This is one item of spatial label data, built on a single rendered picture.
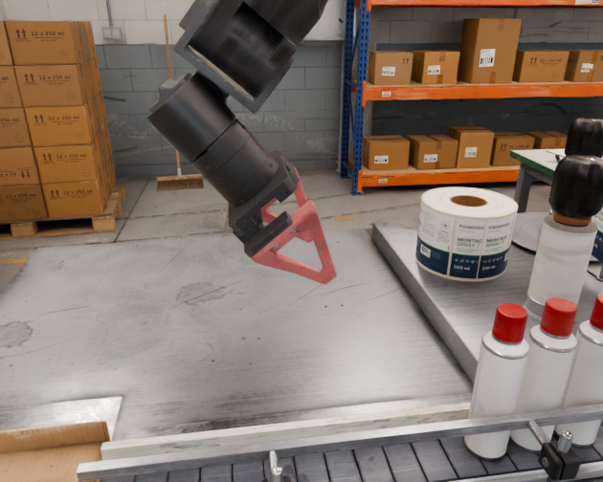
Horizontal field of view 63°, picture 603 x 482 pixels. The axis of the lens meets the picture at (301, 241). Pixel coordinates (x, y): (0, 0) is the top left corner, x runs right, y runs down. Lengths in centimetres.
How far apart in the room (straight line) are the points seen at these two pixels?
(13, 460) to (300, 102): 440
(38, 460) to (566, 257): 87
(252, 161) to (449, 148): 419
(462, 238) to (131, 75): 420
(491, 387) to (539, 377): 6
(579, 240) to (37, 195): 337
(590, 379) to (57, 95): 332
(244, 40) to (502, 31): 423
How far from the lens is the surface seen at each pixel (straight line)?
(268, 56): 40
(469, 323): 95
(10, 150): 373
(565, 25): 577
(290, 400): 82
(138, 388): 88
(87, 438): 80
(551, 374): 66
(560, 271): 96
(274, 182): 41
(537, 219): 147
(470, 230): 105
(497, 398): 64
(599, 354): 68
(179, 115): 41
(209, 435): 66
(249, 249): 40
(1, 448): 84
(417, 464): 68
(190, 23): 41
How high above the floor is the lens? 138
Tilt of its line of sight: 24 degrees down
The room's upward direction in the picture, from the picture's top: straight up
